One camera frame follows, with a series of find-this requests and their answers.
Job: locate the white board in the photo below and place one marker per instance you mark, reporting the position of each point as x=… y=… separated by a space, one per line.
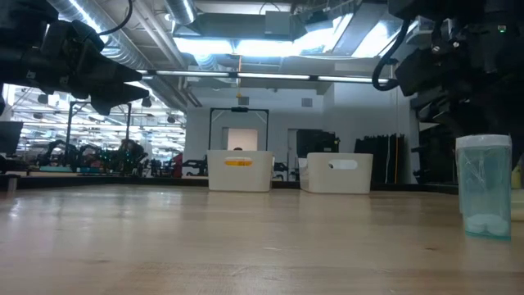
x=242 y=137

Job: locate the black folded panels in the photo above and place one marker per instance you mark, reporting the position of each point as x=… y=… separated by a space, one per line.
x=376 y=160

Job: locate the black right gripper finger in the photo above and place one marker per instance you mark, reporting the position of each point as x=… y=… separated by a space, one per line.
x=516 y=123
x=475 y=119

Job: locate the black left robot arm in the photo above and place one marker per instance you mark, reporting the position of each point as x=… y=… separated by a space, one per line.
x=16 y=61

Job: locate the black gantry frame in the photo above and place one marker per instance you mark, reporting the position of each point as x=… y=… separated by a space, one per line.
x=239 y=109
x=68 y=131

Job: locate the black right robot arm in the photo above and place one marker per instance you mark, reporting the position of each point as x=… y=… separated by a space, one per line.
x=471 y=12

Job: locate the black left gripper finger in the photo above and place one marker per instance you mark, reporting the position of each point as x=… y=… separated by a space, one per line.
x=114 y=97
x=108 y=71

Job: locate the dark monitor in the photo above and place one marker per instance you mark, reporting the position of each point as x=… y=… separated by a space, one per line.
x=10 y=137

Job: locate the small silver air duct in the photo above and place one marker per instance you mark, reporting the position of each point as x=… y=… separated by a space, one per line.
x=180 y=10

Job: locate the black cabinet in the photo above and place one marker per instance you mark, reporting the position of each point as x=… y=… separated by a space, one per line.
x=315 y=141

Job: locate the yellow-green spray bottle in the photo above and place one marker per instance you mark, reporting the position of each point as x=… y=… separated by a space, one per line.
x=516 y=176

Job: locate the white plastic bin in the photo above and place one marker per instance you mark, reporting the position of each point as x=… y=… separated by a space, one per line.
x=239 y=180
x=340 y=182

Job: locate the black table edge rail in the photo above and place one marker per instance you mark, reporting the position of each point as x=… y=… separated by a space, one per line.
x=123 y=181

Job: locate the red object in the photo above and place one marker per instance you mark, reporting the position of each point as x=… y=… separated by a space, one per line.
x=177 y=164

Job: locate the background robot arms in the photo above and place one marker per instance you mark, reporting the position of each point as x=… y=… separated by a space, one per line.
x=123 y=157

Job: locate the gray ceiling air unit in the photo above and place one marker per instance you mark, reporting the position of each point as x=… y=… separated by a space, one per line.
x=278 y=22

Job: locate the long LED light bar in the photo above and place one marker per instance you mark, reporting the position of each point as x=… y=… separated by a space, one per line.
x=270 y=76

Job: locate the black shelf unit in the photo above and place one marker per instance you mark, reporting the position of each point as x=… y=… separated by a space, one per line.
x=425 y=127

